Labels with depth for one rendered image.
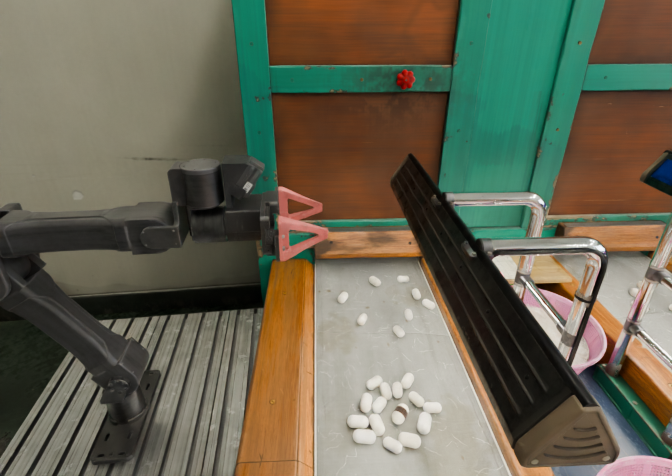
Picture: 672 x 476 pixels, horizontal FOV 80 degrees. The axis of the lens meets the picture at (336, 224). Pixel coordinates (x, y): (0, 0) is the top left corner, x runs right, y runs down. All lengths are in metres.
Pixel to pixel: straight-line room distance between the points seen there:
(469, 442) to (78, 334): 0.67
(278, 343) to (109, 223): 0.41
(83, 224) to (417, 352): 0.65
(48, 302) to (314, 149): 0.63
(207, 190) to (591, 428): 0.51
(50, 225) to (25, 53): 1.40
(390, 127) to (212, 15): 1.00
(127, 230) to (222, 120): 1.25
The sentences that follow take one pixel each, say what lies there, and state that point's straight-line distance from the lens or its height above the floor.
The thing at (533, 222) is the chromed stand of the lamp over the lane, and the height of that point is 1.07.
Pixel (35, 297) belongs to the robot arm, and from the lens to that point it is 0.78.
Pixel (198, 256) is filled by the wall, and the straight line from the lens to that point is 2.13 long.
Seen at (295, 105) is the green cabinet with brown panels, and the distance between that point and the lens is 1.00.
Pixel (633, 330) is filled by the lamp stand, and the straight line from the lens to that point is 0.96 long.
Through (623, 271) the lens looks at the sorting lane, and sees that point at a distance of 1.37.
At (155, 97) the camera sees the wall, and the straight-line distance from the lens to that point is 1.89.
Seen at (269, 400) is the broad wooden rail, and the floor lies 0.76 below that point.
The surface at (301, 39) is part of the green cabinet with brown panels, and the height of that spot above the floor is 1.32.
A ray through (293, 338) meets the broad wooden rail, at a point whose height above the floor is 0.76.
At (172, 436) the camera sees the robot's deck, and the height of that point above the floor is 0.65.
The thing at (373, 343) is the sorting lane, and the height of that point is 0.74.
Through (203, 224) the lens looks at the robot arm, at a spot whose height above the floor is 1.09.
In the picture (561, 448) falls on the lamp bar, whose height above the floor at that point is 1.07.
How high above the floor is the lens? 1.36
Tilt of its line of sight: 27 degrees down
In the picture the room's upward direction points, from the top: straight up
